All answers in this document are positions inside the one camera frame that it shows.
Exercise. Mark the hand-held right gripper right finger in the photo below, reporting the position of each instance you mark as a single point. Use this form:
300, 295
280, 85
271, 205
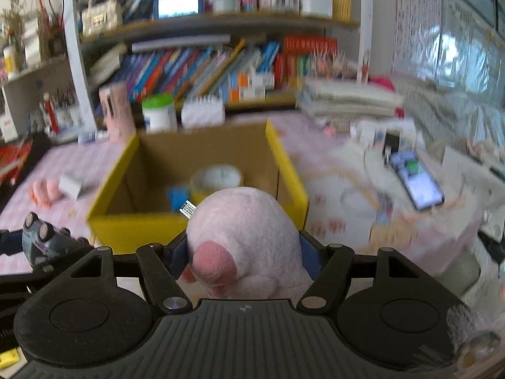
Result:
311, 253

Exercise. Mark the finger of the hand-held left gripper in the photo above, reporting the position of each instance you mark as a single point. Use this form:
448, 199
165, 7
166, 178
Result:
23, 278
11, 241

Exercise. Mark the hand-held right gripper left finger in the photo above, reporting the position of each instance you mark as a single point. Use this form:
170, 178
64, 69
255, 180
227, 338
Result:
179, 253

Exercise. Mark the grey toy car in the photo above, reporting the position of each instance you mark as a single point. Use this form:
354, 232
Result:
43, 241

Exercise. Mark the pink plush toy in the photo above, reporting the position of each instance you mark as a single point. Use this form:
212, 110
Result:
244, 233

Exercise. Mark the yellow cardboard box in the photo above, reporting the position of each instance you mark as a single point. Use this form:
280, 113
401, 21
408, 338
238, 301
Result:
221, 146

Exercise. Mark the yellow cartoon case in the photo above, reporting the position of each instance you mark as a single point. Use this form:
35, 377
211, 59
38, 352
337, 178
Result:
8, 358

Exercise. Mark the blue plastic piece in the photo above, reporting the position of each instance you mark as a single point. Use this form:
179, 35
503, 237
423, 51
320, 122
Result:
177, 201

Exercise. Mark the small pink toy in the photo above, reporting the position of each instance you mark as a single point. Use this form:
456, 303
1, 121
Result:
47, 191

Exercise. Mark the white and yellow tape roll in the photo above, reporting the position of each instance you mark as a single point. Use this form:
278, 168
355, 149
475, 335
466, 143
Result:
217, 177

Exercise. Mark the black smartphone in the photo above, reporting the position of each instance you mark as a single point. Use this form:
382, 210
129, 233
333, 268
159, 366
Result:
420, 183

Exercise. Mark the white pen cup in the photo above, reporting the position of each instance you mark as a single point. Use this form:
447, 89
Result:
75, 115
63, 120

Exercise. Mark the white jar with green lid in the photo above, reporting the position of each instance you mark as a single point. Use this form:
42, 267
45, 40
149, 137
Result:
159, 116

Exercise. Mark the white quilted purse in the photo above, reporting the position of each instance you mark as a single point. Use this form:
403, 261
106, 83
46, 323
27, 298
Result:
203, 112

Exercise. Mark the pink cylindrical humidifier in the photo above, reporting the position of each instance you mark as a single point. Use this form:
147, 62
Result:
117, 114

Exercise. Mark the stack of papers and booklets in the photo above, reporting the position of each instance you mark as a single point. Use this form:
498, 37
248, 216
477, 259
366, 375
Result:
347, 98

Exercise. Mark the side shelf unit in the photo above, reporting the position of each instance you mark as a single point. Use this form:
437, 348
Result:
23, 79

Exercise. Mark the orange and white carton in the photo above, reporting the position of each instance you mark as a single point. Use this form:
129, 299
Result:
256, 80
246, 93

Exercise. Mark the white paper sheet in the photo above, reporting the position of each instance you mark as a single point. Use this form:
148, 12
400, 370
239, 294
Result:
465, 167

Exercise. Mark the row of colourful books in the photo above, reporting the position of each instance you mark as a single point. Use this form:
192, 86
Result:
189, 71

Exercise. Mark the magenta cloth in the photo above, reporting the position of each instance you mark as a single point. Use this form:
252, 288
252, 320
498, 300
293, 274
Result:
382, 83

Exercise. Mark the white wooden bookshelf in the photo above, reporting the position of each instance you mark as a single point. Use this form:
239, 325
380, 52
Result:
75, 67

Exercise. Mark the colourful spiky pen holder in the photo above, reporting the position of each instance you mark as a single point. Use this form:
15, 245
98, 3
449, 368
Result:
329, 65

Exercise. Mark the thick beige book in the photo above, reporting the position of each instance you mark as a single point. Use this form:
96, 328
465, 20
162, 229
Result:
110, 57
103, 75

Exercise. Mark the white figure card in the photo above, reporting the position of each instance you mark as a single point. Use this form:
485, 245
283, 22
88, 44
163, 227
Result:
364, 65

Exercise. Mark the red boxed book set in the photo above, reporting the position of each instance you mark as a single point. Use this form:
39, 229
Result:
307, 45

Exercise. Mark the grey rolled mat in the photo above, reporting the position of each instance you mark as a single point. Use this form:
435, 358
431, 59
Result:
181, 42

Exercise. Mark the dried flower bunch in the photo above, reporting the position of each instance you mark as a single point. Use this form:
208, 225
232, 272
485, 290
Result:
11, 19

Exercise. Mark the cream quilted handbag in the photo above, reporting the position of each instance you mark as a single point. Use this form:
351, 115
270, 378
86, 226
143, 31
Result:
100, 14

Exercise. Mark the tablet with blue case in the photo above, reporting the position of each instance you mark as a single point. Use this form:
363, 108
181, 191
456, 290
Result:
178, 6

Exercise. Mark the white pencil cup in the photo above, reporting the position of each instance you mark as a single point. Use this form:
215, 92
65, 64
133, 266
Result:
317, 2

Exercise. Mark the wall chart poster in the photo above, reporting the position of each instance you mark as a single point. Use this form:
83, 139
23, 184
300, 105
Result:
418, 19

